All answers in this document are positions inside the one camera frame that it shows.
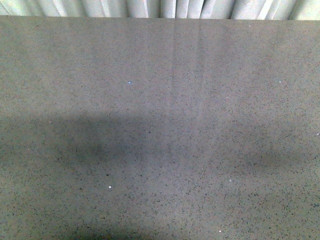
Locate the white pleated curtain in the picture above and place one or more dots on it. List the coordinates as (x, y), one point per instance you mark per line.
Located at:
(301, 10)

